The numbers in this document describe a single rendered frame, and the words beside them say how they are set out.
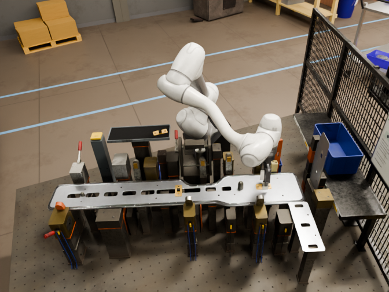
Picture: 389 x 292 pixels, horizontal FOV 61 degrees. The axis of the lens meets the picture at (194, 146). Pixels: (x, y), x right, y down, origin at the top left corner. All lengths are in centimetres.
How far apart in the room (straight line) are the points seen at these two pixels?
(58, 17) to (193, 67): 566
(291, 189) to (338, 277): 50
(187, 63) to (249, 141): 56
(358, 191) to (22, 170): 324
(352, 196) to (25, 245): 185
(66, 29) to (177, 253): 564
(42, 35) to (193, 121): 503
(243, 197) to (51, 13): 603
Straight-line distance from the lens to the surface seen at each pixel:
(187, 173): 196
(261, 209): 168
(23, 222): 238
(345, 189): 190
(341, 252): 205
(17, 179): 388
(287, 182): 189
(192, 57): 176
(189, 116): 225
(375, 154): 188
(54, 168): 382
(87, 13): 776
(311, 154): 195
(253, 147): 142
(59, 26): 693
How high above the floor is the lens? 232
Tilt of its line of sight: 39 degrees down
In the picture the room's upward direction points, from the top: 4 degrees counter-clockwise
